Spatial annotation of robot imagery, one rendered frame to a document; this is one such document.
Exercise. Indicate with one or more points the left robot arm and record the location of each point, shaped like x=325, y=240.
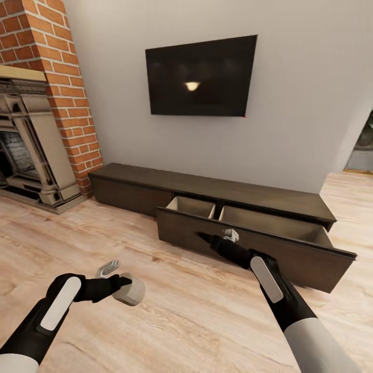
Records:
x=28, y=345

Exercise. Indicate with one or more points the pillar candle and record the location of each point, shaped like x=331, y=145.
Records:
x=133, y=293

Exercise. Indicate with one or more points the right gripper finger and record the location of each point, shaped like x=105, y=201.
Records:
x=206, y=237

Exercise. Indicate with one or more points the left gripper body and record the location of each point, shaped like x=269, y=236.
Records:
x=105, y=287

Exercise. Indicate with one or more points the cabinet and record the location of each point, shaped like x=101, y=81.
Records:
x=292, y=226

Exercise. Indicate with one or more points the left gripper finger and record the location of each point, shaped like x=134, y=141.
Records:
x=125, y=281

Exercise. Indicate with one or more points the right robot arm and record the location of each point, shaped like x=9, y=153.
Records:
x=314, y=348

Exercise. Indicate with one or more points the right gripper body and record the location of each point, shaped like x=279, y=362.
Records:
x=225, y=248

